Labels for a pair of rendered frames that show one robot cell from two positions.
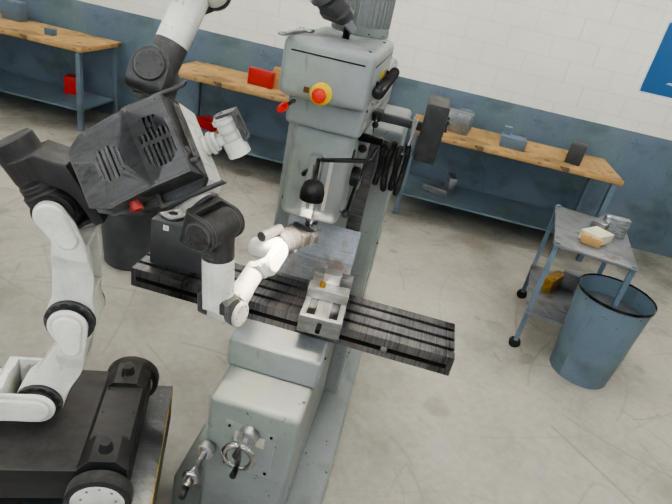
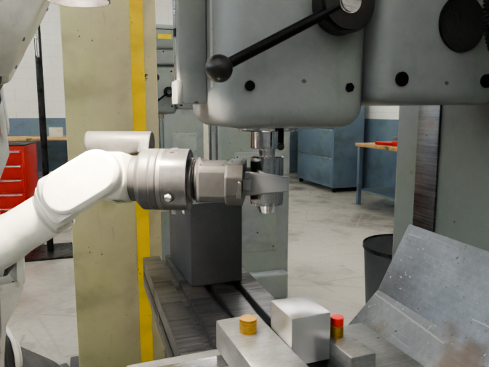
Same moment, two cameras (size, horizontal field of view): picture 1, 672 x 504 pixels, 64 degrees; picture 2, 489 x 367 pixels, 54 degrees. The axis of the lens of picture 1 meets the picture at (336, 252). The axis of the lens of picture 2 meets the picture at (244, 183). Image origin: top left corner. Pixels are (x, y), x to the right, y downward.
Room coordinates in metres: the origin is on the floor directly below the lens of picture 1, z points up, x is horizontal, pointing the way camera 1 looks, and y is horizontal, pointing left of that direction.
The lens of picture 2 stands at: (1.42, -0.50, 1.33)
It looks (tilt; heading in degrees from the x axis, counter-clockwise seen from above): 9 degrees down; 66
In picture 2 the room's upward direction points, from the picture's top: straight up
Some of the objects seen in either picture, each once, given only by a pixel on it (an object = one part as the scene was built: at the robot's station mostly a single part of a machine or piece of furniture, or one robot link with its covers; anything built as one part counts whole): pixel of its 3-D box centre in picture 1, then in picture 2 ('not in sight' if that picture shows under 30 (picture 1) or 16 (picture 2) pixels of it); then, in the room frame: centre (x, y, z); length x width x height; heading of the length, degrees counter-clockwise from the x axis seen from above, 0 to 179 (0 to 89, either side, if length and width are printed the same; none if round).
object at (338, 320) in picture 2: not in sight; (337, 326); (1.75, -0.03, 1.07); 0.02 x 0.02 x 0.03
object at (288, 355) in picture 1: (291, 325); not in sight; (1.72, 0.11, 0.81); 0.50 x 0.35 x 0.12; 174
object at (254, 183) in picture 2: not in sight; (265, 184); (1.71, 0.08, 1.23); 0.06 x 0.02 x 0.03; 153
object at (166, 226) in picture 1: (184, 239); (203, 229); (1.79, 0.58, 1.05); 0.22 x 0.12 x 0.20; 87
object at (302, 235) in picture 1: (294, 238); (203, 181); (1.64, 0.15, 1.23); 0.13 x 0.12 x 0.10; 63
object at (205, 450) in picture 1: (196, 467); not in sight; (1.21, 0.30, 0.53); 0.22 x 0.06 x 0.06; 174
